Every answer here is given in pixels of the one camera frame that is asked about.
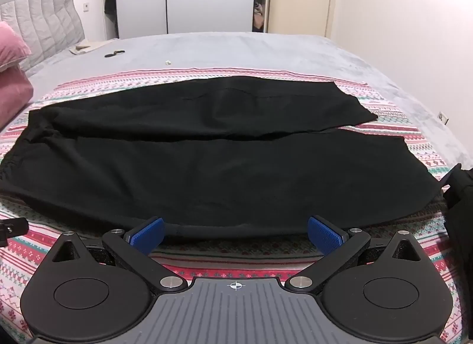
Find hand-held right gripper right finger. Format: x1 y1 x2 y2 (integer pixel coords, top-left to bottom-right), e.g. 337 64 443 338
285 216 425 295

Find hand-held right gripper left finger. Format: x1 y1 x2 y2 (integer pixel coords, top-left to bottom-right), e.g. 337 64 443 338
48 217 188 293

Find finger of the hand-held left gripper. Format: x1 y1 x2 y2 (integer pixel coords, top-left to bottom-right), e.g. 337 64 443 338
0 217 29 246

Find black pants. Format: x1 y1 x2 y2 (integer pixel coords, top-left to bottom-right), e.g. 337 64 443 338
0 75 442 239

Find patterned knit blanket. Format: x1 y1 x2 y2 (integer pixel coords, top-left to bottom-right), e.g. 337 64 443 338
0 67 467 344

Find pink pillow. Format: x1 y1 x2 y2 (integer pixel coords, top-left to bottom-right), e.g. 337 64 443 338
0 21 32 71
0 65 35 131

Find pile of black clothes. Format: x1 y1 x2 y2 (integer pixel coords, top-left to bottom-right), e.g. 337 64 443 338
440 163 473 330

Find beige cloth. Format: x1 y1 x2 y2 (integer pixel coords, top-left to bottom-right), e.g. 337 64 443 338
69 42 108 55

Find grey bed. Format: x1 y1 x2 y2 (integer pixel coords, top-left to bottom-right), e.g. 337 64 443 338
0 32 473 186

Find grey quilted pillow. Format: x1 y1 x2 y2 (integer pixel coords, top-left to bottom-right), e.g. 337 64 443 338
0 0 85 71

